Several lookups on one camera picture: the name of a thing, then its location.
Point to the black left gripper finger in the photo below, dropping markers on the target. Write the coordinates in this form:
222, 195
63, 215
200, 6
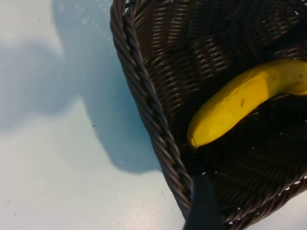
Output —
204, 208

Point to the yellow banana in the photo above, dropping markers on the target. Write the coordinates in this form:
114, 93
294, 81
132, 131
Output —
235, 103

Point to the dark brown wicker basket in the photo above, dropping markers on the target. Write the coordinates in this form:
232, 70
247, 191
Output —
192, 48

